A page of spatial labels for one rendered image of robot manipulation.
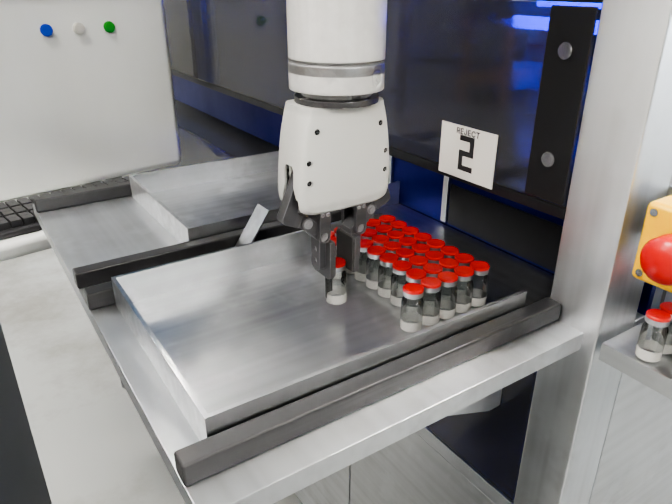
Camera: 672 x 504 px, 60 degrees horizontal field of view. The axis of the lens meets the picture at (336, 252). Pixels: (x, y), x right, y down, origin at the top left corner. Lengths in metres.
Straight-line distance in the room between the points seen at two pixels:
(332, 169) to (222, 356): 0.20
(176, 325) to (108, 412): 1.37
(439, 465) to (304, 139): 0.57
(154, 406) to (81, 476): 1.28
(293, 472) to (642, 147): 0.38
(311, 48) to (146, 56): 0.90
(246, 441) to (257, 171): 0.69
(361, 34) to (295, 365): 0.29
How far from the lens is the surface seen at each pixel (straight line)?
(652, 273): 0.53
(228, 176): 1.05
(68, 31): 1.31
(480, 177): 0.67
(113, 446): 1.85
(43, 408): 2.07
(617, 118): 0.57
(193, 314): 0.63
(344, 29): 0.49
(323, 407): 0.47
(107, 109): 1.34
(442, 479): 0.93
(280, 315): 0.61
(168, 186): 1.01
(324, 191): 0.53
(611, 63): 0.57
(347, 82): 0.50
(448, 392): 0.52
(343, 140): 0.52
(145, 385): 0.55
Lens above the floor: 1.20
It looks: 25 degrees down
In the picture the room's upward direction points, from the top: straight up
